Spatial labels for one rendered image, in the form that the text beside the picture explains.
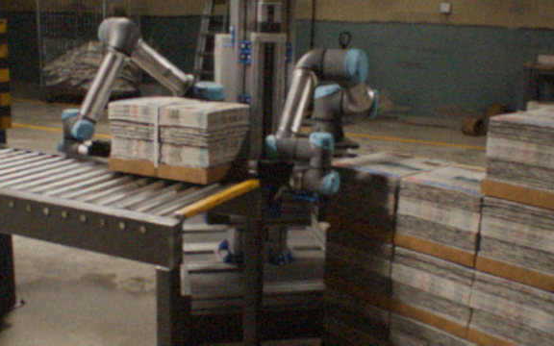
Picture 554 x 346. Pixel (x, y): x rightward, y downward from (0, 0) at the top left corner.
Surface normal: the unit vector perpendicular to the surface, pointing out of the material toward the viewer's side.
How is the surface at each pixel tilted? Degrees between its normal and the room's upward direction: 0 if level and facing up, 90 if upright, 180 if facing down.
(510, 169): 90
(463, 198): 90
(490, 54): 90
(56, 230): 90
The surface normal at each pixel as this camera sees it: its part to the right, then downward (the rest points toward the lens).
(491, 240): -0.71, 0.14
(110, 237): -0.43, 0.19
